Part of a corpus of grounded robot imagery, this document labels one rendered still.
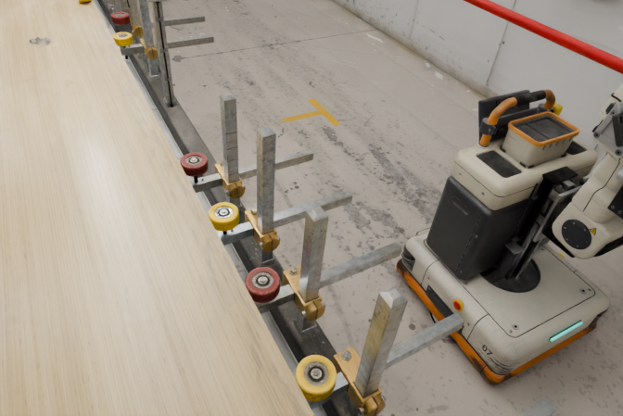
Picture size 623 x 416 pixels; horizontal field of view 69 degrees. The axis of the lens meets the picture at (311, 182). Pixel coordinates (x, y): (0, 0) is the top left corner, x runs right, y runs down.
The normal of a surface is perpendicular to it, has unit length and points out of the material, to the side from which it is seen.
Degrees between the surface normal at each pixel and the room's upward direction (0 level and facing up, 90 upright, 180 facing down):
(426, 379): 0
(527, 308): 0
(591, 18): 90
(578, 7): 90
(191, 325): 0
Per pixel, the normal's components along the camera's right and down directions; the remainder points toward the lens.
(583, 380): 0.07, -0.77
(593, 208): -0.88, 0.25
